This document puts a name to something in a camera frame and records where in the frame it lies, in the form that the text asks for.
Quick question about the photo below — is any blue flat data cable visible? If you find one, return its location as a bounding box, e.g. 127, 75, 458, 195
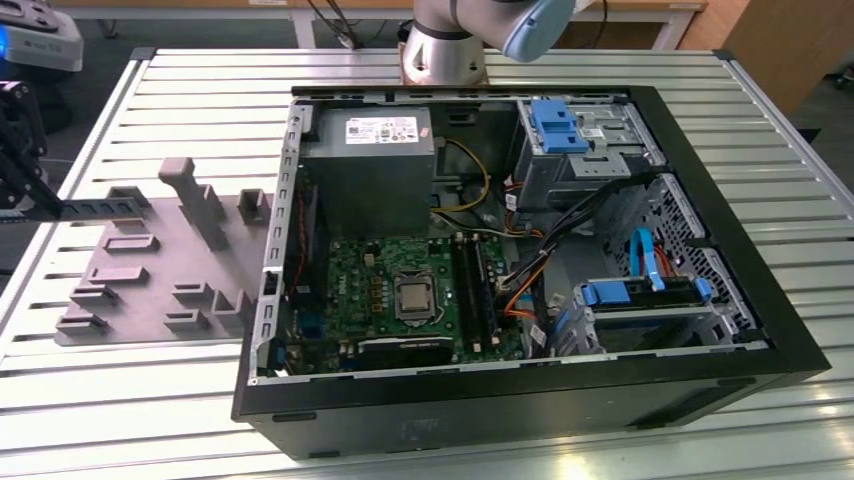
628, 227, 670, 293

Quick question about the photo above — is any black cable bundle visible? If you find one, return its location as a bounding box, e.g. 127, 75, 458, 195
496, 172, 659, 291

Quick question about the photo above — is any hard disk in blue carrier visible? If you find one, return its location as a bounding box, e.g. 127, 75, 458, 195
576, 277, 714, 314

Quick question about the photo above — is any installed RAM stick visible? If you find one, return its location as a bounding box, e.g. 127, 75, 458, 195
468, 239, 503, 346

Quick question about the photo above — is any wooden cabinet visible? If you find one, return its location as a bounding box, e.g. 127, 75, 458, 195
723, 0, 854, 117

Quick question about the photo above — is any grey power supply unit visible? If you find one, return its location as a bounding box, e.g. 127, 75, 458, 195
300, 103, 440, 242

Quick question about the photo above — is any silver disk bay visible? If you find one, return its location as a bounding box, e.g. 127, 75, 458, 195
572, 279, 769, 359

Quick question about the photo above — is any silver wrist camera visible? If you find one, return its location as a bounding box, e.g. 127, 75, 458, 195
4, 17, 85, 72

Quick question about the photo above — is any black RAM slot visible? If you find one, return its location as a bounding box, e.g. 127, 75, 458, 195
450, 232, 486, 355

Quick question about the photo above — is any white framed wooden desk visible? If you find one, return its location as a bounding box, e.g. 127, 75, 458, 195
52, 0, 709, 51

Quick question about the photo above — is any silver CPU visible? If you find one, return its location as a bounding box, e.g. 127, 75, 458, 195
398, 283, 435, 312

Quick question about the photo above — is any green motherboard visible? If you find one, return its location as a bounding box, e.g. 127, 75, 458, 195
283, 232, 539, 375

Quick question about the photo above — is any grey parts rack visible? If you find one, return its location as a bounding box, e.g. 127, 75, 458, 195
53, 155, 279, 347

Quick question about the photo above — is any blue drive cage clip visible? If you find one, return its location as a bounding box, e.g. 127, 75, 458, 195
530, 99, 594, 155

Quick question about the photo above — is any silver drive cage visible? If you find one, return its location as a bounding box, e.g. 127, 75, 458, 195
511, 97, 669, 211

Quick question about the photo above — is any black mesh waste basket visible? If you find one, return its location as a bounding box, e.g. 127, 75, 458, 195
29, 69, 76, 136

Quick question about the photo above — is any black PC case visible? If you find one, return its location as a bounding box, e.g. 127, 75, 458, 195
230, 84, 835, 461

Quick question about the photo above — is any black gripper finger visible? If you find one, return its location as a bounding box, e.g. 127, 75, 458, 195
0, 194, 35, 225
0, 79, 63, 222

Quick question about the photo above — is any black graphics card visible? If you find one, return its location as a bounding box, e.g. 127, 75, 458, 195
351, 333, 456, 370

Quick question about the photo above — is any orange yellow wire bundle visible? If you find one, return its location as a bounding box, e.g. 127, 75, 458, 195
500, 279, 539, 321

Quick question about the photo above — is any blue expansion slot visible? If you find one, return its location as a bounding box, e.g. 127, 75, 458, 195
295, 310, 330, 342

